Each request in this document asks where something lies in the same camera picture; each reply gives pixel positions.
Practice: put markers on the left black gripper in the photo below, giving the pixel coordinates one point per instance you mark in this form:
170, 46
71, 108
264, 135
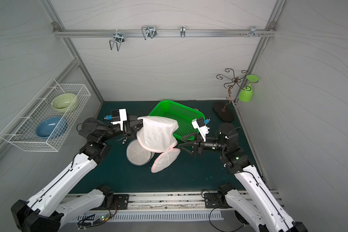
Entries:
134, 125

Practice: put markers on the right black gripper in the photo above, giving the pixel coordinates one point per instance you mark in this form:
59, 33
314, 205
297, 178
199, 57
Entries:
196, 146

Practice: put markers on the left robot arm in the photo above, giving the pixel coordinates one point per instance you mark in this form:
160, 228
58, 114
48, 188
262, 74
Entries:
44, 211

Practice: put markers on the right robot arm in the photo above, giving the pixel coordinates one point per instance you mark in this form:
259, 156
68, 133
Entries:
264, 214

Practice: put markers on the green plastic basket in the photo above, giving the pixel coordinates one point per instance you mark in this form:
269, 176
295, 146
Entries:
184, 116

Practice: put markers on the bronze cup tree stand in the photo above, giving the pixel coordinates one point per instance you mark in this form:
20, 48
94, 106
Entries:
221, 108

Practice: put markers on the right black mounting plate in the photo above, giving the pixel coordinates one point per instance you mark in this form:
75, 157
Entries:
215, 200

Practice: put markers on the black mounting plate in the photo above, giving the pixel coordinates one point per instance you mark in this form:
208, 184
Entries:
215, 200
121, 201

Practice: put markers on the green plastic wine glass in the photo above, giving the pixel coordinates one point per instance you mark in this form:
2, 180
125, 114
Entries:
247, 91

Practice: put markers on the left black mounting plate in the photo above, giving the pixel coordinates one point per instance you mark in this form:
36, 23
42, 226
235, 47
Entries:
121, 201

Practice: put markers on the light green bowl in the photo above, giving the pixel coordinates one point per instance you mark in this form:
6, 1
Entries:
65, 103

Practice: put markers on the blue bowl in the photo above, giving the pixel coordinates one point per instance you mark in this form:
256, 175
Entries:
52, 128

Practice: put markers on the double prong metal hook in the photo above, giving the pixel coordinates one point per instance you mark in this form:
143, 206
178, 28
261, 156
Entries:
117, 41

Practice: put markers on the looped metal hook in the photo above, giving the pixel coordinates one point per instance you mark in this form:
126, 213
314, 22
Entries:
149, 32

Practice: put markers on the small flat metal hook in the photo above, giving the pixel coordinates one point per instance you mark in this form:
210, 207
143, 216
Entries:
182, 31

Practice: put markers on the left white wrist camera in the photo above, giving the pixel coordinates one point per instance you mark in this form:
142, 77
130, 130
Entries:
117, 117

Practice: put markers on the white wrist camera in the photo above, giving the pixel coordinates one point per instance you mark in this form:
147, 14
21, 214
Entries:
201, 125
117, 117

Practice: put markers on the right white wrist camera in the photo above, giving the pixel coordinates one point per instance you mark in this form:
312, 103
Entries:
201, 125

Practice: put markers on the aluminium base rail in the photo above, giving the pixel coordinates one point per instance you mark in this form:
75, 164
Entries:
172, 201

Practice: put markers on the white wire wall basket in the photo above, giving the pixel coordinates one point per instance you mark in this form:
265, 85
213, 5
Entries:
21, 131

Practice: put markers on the aluminium top rail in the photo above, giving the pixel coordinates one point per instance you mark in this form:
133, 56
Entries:
162, 33

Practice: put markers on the white slotted cable duct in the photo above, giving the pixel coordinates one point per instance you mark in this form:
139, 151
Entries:
169, 216

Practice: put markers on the right metal rail hook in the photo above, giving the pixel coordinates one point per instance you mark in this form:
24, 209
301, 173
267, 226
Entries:
252, 33

